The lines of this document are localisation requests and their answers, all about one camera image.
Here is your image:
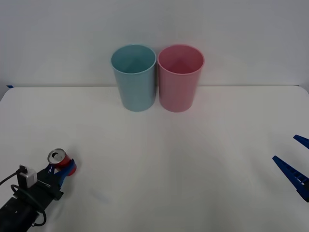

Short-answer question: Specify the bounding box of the pale blue plastic bin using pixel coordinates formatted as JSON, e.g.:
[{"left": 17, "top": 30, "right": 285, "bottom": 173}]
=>
[{"left": 111, "top": 43, "right": 157, "bottom": 113}]

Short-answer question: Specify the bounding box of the red drink can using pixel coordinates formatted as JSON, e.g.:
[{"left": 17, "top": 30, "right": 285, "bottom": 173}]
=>
[{"left": 47, "top": 148, "right": 77, "bottom": 178}]

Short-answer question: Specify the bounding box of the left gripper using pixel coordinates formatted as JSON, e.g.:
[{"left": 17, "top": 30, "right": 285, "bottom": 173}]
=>
[{"left": 11, "top": 158, "right": 78, "bottom": 208}]

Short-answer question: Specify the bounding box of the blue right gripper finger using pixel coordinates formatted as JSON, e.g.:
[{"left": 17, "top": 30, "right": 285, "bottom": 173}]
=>
[
  {"left": 293, "top": 134, "right": 309, "bottom": 149},
  {"left": 272, "top": 155, "right": 309, "bottom": 203}
]

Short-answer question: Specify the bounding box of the pink plastic bin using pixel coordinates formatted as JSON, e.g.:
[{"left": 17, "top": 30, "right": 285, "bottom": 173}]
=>
[{"left": 157, "top": 44, "right": 205, "bottom": 113}]

